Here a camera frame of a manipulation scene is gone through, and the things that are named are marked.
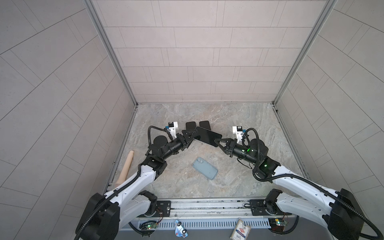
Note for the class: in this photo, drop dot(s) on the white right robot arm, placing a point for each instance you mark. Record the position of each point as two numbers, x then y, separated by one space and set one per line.
337 211

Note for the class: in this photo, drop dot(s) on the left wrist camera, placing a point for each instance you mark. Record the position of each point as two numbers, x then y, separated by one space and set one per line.
172 128

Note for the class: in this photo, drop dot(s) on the aluminium corner post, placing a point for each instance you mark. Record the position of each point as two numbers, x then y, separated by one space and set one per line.
90 7
324 14

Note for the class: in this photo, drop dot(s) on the right circuit board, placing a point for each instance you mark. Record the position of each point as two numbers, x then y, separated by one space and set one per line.
278 225

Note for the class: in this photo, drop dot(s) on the red white card tag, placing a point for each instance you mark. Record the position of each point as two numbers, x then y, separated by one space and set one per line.
241 231

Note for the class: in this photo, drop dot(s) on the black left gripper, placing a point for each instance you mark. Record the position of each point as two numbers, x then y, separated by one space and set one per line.
181 141

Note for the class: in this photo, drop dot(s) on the blue white sticker tag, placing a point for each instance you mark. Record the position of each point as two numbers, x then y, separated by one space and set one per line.
180 231

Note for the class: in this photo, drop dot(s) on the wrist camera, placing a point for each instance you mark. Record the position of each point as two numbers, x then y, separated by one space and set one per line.
172 128
239 132

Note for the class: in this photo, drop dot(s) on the wooden roller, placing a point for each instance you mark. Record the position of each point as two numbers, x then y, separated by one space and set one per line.
123 175

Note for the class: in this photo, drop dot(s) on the purple-edged phone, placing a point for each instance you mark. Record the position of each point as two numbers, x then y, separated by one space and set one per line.
205 125
190 126

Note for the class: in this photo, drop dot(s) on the left circuit board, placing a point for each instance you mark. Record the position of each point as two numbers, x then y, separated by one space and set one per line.
149 226

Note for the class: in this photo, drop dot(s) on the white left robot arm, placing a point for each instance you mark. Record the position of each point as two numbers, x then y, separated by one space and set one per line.
106 214

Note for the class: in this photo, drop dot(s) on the black phone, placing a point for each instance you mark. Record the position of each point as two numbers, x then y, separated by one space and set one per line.
207 136

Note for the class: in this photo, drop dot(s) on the aluminium left corner post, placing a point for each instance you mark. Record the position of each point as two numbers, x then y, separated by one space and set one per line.
90 7

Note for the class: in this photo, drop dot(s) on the light blue phone case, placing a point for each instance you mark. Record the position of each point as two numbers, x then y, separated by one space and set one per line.
205 168

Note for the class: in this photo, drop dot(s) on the aluminium right corner post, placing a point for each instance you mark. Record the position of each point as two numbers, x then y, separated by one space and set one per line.
324 14

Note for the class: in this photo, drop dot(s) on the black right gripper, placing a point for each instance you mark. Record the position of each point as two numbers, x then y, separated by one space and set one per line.
230 149

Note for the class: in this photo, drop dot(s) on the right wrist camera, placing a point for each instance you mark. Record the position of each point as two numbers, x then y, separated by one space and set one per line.
239 132

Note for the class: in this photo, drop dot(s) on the circuit board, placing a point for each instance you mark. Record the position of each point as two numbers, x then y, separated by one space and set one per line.
149 226
278 225

